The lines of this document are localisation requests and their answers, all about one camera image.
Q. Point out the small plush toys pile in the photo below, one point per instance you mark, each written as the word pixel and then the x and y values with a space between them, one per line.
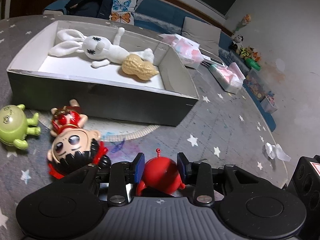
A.
pixel 249 52

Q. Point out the grey white cardboard box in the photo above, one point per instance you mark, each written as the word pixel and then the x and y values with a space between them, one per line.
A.
pixel 41 81

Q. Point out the pink white tissue pack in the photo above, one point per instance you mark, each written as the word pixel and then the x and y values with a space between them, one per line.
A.
pixel 187 50

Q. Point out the red round robot toy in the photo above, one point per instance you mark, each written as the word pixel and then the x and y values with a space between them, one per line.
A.
pixel 160 173

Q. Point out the green one-eyed monster toy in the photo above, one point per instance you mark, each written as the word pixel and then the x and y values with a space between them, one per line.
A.
pixel 15 126

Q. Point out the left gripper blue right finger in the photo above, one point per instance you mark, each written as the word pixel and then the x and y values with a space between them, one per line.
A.
pixel 183 165

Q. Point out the panda plush toy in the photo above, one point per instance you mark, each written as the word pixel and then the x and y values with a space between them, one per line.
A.
pixel 236 44

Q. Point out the orange flower doll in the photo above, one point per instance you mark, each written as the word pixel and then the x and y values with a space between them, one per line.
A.
pixel 245 21

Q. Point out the white plush rabbit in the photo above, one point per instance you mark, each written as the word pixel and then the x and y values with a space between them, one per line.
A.
pixel 97 48

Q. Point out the star patterned grey tablecloth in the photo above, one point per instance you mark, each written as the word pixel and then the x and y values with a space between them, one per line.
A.
pixel 220 129

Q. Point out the green bowl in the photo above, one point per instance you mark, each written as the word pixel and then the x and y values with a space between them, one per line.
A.
pixel 250 63

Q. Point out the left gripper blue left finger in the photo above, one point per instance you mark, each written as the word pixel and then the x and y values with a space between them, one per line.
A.
pixel 139 164

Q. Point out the dark blue backpack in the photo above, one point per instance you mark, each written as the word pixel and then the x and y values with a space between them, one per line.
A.
pixel 90 8

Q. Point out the crumpled white paper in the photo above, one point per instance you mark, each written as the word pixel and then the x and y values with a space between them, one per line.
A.
pixel 275 151

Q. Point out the blue sofa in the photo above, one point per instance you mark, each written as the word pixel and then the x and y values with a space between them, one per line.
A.
pixel 164 18

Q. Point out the grey cushion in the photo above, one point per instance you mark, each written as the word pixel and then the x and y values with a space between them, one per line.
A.
pixel 206 35

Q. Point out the black haired doll figure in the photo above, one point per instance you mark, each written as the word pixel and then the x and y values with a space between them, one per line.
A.
pixel 73 146

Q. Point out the clear plastic storage bin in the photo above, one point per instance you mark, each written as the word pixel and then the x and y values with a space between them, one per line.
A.
pixel 256 85

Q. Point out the beige peanut toy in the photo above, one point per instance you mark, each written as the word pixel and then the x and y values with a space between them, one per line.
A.
pixel 134 65

